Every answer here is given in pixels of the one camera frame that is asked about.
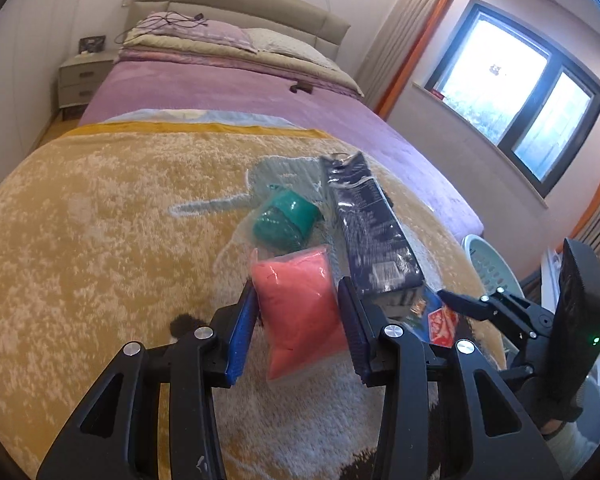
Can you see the small dark brown object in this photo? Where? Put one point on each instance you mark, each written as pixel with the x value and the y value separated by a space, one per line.
pixel 302 87

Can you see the small window sticker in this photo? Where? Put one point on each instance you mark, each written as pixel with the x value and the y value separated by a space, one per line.
pixel 495 70

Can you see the white dotted pillow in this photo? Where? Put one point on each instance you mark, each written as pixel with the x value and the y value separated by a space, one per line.
pixel 285 45

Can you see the blue and white carton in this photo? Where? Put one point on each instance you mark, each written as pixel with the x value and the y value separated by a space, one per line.
pixel 370 230

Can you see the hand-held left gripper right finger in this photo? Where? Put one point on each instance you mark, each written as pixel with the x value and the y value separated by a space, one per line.
pixel 352 330

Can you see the dark framed window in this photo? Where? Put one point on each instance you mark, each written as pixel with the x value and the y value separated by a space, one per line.
pixel 525 90

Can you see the dark photo frame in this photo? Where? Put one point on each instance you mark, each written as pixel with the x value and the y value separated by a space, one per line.
pixel 91 44

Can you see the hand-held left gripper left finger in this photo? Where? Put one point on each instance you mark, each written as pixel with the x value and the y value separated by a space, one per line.
pixel 242 330

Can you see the pink pillow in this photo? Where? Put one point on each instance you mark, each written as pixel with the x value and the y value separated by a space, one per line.
pixel 205 35

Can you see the grey nightstand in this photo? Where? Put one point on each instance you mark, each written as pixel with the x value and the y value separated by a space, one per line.
pixel 82 80

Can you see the purple bedspread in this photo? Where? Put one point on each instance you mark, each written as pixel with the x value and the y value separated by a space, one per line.
pixel 205 90

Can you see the green packet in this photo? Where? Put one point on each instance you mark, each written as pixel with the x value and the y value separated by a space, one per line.
pixel 280 220

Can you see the white wardrobe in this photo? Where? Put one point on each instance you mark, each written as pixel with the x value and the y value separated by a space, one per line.
pixel 25 35

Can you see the small red box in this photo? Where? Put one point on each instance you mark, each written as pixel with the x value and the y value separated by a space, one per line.
pixel 437 93

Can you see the pink packet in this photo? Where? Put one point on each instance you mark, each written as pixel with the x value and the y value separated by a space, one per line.
pixel 300 310

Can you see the folded beige quilt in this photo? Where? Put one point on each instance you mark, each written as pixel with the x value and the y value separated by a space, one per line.
pixel 190 50

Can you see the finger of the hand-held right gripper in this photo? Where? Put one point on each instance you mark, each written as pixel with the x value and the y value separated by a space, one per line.
pixel 460 302
pixel 517 367

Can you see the red snack wrapper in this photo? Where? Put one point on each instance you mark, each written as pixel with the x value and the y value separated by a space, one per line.
pixel 440 327

